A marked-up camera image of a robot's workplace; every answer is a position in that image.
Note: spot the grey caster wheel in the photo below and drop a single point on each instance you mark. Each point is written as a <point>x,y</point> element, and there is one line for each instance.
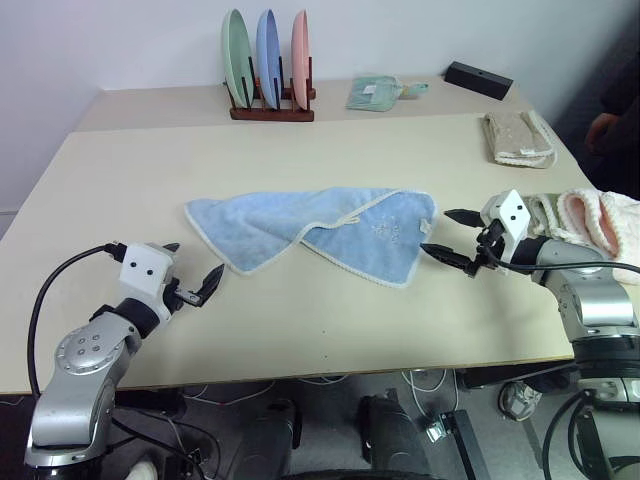
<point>520,400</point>

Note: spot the black metal table leg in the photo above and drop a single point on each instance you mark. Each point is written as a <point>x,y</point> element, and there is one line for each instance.
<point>467,445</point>

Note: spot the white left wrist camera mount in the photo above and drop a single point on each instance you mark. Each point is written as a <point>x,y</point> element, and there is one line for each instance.
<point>142,265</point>

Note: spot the pink plate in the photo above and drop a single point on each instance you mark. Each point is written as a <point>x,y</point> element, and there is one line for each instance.
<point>301,57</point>

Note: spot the pink fluffy towel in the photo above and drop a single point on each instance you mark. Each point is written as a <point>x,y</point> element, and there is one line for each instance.
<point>605,225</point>

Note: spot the dark rounded shape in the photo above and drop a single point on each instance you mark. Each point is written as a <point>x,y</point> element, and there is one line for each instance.
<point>392,435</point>
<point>270,440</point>

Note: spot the small teal object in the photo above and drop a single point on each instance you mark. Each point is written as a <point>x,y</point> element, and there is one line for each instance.
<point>415,90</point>

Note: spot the white wheel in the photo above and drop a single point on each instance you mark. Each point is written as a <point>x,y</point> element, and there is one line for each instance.
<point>144,471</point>

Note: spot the folded mint green cloth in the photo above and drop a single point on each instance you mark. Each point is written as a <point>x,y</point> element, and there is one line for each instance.
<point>372,94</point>

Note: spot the folded beige towel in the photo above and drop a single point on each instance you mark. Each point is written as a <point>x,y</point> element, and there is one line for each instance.
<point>515,137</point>

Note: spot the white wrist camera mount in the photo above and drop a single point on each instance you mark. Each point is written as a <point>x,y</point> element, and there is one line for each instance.
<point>515,215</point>
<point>142,265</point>

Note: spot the brown wooden plate rack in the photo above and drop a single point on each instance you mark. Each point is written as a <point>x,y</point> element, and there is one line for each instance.
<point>272,114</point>

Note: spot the green plate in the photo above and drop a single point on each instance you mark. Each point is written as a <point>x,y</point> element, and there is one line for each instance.
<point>236,55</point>

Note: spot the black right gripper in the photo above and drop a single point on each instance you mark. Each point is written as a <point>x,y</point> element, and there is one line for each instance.
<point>487,242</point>

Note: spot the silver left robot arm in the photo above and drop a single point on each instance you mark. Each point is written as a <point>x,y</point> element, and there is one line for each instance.
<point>85,350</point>

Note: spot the blue plate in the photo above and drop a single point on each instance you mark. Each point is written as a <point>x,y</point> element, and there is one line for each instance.
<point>267,55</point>

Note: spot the light blue towel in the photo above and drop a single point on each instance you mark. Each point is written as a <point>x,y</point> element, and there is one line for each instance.
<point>310,230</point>

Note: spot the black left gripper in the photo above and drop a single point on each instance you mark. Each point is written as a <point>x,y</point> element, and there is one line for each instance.
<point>186,296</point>

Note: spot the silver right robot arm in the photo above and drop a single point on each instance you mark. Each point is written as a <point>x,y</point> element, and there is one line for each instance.
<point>595,300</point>

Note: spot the long black box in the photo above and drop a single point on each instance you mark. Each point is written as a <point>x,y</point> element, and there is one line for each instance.
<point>477,80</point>

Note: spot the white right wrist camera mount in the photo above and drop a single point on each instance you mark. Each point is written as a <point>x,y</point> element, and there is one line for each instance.
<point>515,215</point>

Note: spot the person's bare hand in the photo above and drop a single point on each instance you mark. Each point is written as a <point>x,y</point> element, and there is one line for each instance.
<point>602,132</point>

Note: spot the person in dark clothing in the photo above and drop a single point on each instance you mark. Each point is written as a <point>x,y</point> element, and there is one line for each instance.
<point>622,90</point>

